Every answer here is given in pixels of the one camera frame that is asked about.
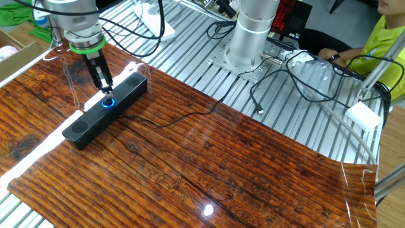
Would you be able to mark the brown cardboard box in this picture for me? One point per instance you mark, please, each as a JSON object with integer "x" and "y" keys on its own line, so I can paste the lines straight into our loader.
{"x": 19, "y": 60}

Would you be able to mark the pink soft item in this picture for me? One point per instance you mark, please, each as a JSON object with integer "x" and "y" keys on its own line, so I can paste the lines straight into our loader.
{"x": 6, "y": 52}

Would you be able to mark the black wristwatch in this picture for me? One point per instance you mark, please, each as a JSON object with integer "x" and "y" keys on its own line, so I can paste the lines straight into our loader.
{"x": 333, "y": 57}

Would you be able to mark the glossy wood grain mat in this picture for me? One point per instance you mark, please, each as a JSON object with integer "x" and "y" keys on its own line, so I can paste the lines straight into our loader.
{"x": 190, "y": 158}

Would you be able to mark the white power strip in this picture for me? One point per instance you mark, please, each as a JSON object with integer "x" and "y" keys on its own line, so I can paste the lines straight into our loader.
{"x": 158, "y": 28}

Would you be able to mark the aluminium frame post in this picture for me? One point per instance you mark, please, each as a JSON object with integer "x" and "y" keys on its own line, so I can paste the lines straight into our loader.
{"x": 379, "y": 66}
{"x": 390, "y": 185}
{"x": 55, "y": 35}

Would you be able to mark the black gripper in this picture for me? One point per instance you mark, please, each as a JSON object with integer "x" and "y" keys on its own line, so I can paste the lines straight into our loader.
{"x": 98, "y": 71}

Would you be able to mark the clear plastic bag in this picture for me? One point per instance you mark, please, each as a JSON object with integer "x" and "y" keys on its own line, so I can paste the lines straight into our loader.
{"x": 313, "y": 76}

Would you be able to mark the black cylindrical tool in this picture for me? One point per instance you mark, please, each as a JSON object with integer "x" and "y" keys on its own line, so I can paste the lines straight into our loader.
{"x": 224, "y": 8}

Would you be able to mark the silver connector plug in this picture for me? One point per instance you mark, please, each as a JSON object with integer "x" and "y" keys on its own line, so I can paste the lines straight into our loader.
{"x": 272, "y": 59}

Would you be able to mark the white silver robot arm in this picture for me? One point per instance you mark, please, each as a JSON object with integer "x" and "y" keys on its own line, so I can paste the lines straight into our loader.
{"x": 253, "y": 41}

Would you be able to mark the white power adapter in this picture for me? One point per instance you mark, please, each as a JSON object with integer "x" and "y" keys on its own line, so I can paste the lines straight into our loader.
{"x": 364, "y": 115}

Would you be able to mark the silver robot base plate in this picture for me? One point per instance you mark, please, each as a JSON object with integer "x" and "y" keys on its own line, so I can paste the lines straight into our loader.
{"x": 221, "y": 60}

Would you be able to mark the person in yellow shirt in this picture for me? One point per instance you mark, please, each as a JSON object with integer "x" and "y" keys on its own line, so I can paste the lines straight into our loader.
{"x": 383, "y": 47}

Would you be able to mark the green cloth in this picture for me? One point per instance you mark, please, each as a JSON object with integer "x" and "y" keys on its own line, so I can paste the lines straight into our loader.
{"x": 16, "y": 16}

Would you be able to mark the black speaker bar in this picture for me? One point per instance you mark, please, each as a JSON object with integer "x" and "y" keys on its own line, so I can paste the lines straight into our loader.
{"x": 95, "y": 122}

